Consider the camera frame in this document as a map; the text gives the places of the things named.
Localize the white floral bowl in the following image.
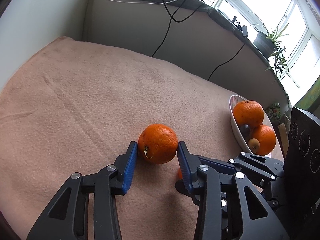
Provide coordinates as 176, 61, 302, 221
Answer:
229, 95, 274, 156

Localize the black cable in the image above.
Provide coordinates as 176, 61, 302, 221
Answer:
207, 36, 247, 81
134, 0, 207, 58

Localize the black cable right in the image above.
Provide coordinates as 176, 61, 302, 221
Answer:
207, 36, 247, 81

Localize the small tangerine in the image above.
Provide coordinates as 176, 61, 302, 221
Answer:
177, 168, 183, 180

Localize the black adapter on sill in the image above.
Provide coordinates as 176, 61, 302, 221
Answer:
232, 16, 248, 38

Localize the cardboard box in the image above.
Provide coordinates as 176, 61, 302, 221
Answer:
278, 123, 289, 158

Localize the potted spider plant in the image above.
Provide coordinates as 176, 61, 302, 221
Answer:
253, 22, 289, 78

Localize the dark plum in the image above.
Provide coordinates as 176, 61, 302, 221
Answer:
239, 124, 251, 138

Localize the smooth orange in bowl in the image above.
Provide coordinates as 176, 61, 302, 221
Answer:
251, 125, 277, 155

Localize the green snack box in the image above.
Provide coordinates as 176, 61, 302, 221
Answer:
265, 103, 281, 120

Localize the rough orange in bowl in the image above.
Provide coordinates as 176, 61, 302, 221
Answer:
232, 100, 264, 129

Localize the large rough orange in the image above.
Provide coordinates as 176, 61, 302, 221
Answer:
138, 124, 178, 164

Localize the brown kiwi fruit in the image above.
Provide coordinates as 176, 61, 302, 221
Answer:
248, 138, 260, 153

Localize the black cable left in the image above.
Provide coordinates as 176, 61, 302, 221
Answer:
134, 0, 207, 58

